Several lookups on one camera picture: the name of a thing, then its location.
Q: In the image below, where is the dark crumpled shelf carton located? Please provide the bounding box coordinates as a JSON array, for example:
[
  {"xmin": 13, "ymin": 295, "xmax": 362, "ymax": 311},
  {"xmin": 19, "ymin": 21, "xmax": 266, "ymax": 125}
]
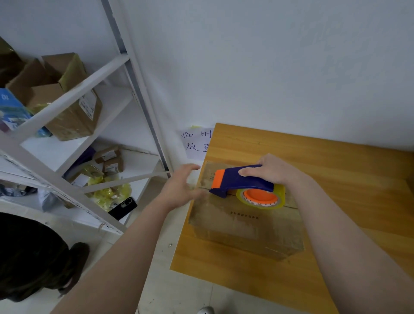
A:
[{"xmin": 0, "ymin": 37, "xmax": 28, "ymax": 89}]

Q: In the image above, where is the blue orange tape dispenser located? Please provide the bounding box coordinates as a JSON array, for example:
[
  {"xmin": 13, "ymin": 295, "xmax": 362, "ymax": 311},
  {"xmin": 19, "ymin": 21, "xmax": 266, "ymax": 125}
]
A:
[{"xmin": 209, "ymin": 163, "xmax": 288, "ymax": 210}]

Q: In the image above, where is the small open carton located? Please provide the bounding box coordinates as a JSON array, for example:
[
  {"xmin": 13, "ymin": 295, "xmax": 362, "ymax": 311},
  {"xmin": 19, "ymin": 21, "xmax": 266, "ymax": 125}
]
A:
[{"xmin": 94, "ymin": 148, "xmax": 124, "ymax": 176}]

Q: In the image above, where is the blue printed packet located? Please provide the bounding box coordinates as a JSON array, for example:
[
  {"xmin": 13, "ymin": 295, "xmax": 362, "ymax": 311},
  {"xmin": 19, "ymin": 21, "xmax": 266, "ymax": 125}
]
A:
[{"xmin": 0, "ymin": 87, "xmax": 53, "ymax": 138}]

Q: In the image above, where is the yellow plastic bag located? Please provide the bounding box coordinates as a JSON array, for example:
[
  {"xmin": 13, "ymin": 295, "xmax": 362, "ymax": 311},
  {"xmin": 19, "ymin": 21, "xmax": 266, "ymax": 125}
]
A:
[{"xmin": 84, "ymin": 181, "xmax": 133, "ymax": 212}]

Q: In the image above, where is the person's right hand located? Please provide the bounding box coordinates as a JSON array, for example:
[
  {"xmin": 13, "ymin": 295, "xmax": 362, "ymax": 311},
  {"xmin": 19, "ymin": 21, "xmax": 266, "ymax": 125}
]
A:
[{"xmin": 238, "ymin": 153, "xmax": 306, "ymax": 195}]

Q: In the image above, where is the large worn shelf carton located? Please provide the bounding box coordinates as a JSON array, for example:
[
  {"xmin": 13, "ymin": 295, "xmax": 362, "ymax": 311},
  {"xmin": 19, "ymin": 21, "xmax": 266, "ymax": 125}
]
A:
[{"xmin": 6, "ymin": 52, "xmax": 104, "ymax": 142}]

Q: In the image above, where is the person's left forearm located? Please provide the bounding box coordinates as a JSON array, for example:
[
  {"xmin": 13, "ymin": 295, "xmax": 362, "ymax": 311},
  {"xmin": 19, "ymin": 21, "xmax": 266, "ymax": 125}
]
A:
[{"xmin": 52, "ymin": 201, "xmax": 176, "ymax": 314}]

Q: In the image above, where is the white plastic bag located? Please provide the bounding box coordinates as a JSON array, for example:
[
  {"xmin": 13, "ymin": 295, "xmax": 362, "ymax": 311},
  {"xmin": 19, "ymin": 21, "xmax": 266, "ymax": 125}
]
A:
[{"xmin": 35, "ymin": 188, "xmax": 60, "ymax": 212}]

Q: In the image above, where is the wooden table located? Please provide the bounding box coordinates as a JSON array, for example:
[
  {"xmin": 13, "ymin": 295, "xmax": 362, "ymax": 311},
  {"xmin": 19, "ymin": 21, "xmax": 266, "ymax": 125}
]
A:
[{"xmin": 169, "ymin": 122, "xmax": 414, "ymax": 314}]

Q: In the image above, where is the stack of cardboard boxes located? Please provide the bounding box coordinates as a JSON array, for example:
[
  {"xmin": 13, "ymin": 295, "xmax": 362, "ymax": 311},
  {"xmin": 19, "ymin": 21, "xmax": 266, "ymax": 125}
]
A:
[{"xmin": 188, "ymin": 158, "xmax": 305, "ymax": 261}]

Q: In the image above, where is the grey metal shelf rack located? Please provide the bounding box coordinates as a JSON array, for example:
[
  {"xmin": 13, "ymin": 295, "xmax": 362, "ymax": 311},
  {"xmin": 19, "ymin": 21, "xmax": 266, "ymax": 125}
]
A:
[{"xmin": 0, "ymin": 0, "xmax": 173, "ymax": 236}]

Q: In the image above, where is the person's left hand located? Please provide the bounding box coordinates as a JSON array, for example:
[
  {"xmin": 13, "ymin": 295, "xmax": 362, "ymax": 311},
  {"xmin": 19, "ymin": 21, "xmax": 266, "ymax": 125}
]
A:
[{"xmin": 158, "ymin": 163, "xmax": 209, "ymax": 212}]

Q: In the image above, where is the dark blue bag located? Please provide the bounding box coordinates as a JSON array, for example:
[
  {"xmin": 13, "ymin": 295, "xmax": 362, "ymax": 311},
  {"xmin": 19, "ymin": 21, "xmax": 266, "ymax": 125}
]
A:
[{"xmin": 63, "ymin": 145, "xmax": 97, "ymax": 182}]

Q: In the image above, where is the black mobile phone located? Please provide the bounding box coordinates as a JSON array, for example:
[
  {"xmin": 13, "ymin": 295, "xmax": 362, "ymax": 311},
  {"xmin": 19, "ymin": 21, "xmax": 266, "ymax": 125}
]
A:
[{"xmin": 107, "ymin": 196, "xmax": 138, "ymax": 221}]

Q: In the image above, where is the white paper wall sign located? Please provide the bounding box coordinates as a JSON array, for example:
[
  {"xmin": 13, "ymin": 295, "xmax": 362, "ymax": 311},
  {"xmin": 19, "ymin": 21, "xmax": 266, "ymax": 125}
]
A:
[{"xmin": 179, "ymin": 126, "xmax": 215, "ymax": 162}]

